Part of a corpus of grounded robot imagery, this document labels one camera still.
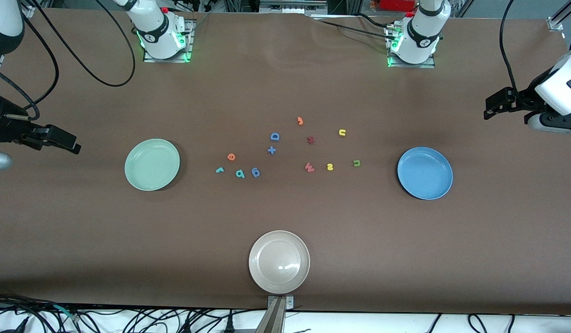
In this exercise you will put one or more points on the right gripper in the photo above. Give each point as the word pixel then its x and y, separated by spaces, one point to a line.
pixel 5 125

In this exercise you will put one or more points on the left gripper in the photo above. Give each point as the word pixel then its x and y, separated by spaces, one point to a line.
pixel 521 100

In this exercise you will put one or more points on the teal foam letter b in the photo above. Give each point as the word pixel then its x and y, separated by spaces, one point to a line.
pixel 239 174

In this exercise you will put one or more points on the pale green plate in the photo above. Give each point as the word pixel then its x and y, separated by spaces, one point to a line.
pixel 152 165

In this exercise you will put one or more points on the blue plate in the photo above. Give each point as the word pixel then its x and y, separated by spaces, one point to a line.
pixel 425 173

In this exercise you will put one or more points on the red box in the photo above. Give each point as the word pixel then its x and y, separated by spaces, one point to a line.
pixel 396 4

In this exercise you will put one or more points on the blue foam letter g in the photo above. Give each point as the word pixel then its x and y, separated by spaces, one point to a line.
pixel 255 173

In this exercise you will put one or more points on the pink foam letter W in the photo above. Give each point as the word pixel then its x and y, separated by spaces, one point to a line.
pixel 309 168

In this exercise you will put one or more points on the blue foam letter D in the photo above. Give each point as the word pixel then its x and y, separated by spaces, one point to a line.
pixel 274 137

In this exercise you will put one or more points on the beige plate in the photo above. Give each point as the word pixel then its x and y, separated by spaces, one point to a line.
pixel 279 262

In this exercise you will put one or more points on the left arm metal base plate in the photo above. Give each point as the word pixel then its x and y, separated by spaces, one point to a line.
pixel 431 64

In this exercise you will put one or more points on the aluminium frame rail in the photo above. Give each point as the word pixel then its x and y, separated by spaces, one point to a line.
pixel 292 5

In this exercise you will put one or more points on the aluminium front camera post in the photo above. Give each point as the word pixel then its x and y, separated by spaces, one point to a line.
pixel 277 314

